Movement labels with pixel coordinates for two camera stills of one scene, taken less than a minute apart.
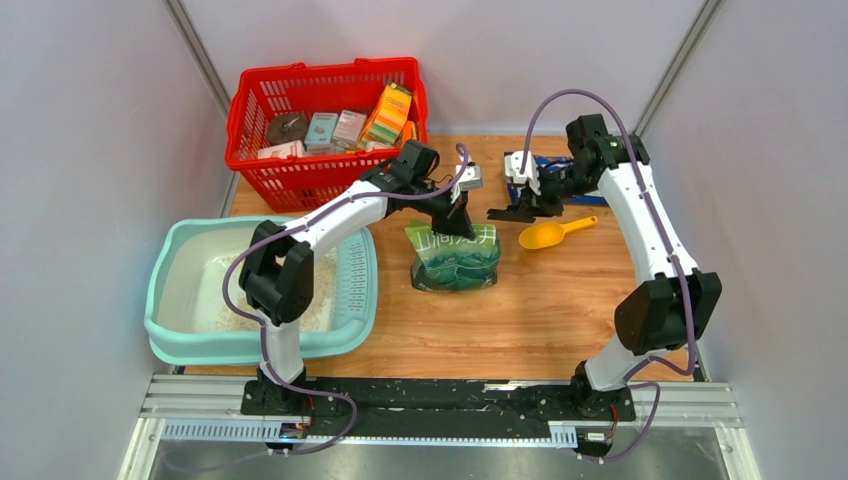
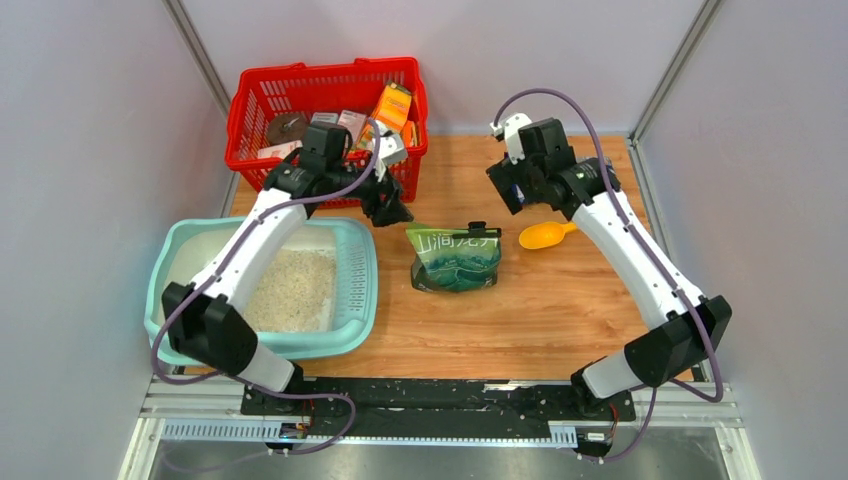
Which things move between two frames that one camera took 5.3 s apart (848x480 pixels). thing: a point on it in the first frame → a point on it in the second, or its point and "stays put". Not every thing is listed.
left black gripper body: x=438 y=207 → x=370 y=192
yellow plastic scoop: x=546 y=235 stays put
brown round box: x=287 y=127 stays put
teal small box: x=321 y=129 stays put
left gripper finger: x=458 y=222 → x=395 y=213
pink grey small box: x=349 y=129 stays put
